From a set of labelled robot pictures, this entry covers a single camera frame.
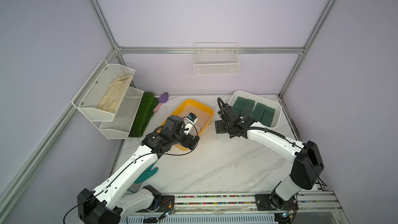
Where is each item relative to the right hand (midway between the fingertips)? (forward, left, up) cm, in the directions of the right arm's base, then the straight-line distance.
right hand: (224, 126), depth 86 cm
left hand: (-8, +19, +6) cm, 21 cm away
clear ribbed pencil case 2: (+6, +14, -8) cm, 18 cm away
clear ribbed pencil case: (+18, +12, -12) cm, 25 cm away
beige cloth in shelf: (+7, +58, +17) cm, 61 cm away
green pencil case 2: (+24, -21, -12) cm, 34 cm away
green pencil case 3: (+21, -28, -13) cm, 38 cm away
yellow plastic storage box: (+28, +16, -12) cm, 34 cm away
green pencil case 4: (+16, -34, -13) cm, 39 cm away
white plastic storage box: (+23, -41, -10) cm, 48 cm away
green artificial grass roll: (+26, +50, -7) cm, 56 cm away
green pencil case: (+28, -16, -12) cm, 34 cm away
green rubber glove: (-20, +42, -13) cm, 49 cm away
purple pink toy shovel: (+35, +43, -12) cm, 57 cm away
